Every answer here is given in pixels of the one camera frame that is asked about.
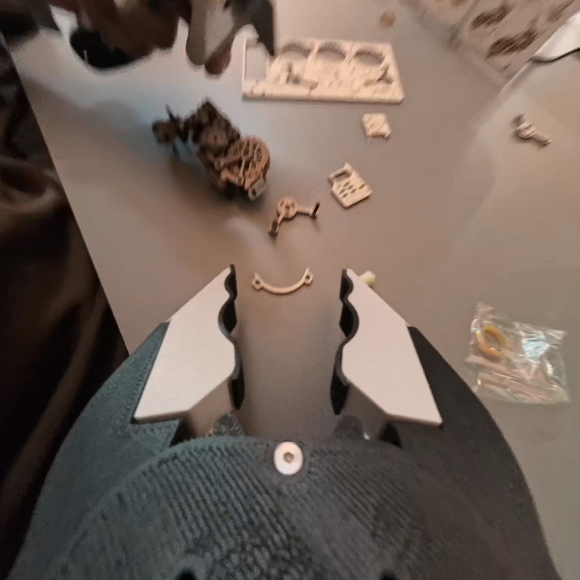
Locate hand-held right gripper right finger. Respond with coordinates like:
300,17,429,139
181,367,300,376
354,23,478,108
330,267,443,442

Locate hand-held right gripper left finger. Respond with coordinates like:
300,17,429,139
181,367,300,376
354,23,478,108
132,265,245,442

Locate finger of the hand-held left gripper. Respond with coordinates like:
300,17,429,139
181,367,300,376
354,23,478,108
247,0,277,56

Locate curved wooden puzzle piece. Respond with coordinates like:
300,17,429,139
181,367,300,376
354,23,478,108
251,268,314,296

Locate wooden gear model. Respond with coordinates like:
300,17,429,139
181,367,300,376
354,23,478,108
152,100,273,201

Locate grey desk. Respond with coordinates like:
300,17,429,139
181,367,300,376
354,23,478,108
9,0,580,580

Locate person's left hand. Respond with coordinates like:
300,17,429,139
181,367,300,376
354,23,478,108
47,0,237,76

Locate wooden puzzle sheet round holes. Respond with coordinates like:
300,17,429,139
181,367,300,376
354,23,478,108
241,38,404,105

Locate clear plastic bag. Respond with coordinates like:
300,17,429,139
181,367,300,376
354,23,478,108
464,302,570,405

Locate small square wooden piece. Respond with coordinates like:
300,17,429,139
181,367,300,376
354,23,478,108
362,112,392,139

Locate person's brown garment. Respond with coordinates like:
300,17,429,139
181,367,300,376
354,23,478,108
0,27,132,580

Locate phone-shaped wooden piece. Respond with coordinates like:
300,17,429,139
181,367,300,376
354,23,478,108
328,162,373,208

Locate printed instruction booklet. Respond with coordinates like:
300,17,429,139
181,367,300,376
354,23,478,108
402,0,580,88

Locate small irregular wooden piece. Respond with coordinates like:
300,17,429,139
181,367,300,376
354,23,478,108
511,113,552,147

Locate yellow rubber ring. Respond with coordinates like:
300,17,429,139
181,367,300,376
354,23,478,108
475,325,506,361

